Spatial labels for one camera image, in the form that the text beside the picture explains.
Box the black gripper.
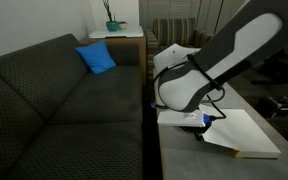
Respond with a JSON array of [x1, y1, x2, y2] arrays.
[[181, 123, 211, 141]]

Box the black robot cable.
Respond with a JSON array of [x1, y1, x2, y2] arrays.
[[150, 53, 228, 120]]

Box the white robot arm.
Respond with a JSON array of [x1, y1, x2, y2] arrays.
[[158, 0, 288, 113]]

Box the teal plant pot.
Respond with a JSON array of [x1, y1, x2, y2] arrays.
[[106, 21, 119, 32]]

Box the wooden side table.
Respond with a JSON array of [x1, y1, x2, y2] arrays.
[[83, 34, 148, 88]]

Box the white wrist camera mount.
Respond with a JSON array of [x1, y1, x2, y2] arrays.
[[157, 110, 211, 127]]

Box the dark grey sofa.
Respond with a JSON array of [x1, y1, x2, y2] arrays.
[[0, 34, 143, 180]]

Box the striped armchair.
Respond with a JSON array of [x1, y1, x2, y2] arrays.
[[144, 17, 215, 84]]

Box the small white bowl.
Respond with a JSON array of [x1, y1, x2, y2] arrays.
[[119, 21, 128, 30]]

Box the blue cushion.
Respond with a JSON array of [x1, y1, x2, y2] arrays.
[[75, 41, 116, 74]]

